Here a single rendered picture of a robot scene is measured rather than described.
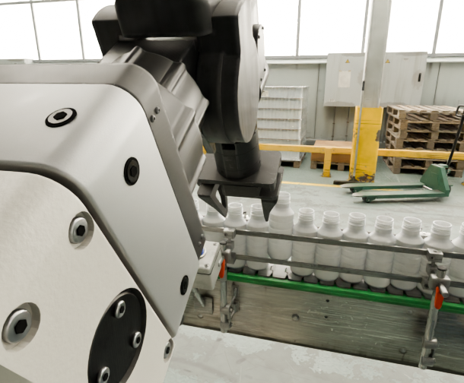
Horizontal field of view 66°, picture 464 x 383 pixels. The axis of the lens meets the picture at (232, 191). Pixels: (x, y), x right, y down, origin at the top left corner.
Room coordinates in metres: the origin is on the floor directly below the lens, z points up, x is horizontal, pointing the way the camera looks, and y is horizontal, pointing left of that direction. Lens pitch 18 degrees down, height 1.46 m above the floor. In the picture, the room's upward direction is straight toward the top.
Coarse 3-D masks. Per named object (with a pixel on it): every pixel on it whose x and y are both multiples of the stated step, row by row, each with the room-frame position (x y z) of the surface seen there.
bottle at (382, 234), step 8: (384, 216) 0.76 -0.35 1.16; (376, 224) 0.75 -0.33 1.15; (384, 224) 0.73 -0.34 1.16; (392, 224) 0.73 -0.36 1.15; (376, 232) 0.74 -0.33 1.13; (384, 232) 0.73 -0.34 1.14; (368, 240) 0.75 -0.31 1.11; (376, 240) 0.73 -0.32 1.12; (384, 240) 0.72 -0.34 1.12; (392, 240) 0.72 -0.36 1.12; (368, 256) 0.74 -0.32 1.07; (376, 256) 0.72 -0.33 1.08; (384, 256) 0.72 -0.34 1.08; (392, 256) 0.72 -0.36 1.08; (368, 264) 0.73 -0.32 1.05; (376, 264) 0.72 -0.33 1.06; (384, 264) 0.72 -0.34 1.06; (384, 272) 0.72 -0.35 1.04; (368, 280) 0.73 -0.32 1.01; (376, 280) 0.72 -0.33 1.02; (384, 280) 0.72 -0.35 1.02
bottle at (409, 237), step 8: (408, 224) 0.72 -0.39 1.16; (416, 224) 0.72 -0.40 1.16; (400, 232) 0.74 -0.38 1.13; (408, 232) 0.72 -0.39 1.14; (416, 232) 0.72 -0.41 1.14; (400, 240) 0.72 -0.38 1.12; (408, 240) 0.71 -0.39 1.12; (416, 240) 0.71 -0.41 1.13; (400, 256) 0.72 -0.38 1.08; (408, 256) 0.71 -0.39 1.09; (416, 256) 0.71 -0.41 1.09; (392, 264) 0.73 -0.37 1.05; (400, 264) 0.72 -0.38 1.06; (408, 264) 0.71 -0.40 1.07; (416, 264) 0.71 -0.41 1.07; (392, 272) 0.73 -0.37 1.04; (400, 272) 0.71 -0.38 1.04; (408, 272) 0.71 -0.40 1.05; (416, 272) 0.71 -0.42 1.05; (392, 280) 0.73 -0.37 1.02; (400, 280) 0.71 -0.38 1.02; (400, 288) 0.71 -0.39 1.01; (408, 288) 0.71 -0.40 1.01
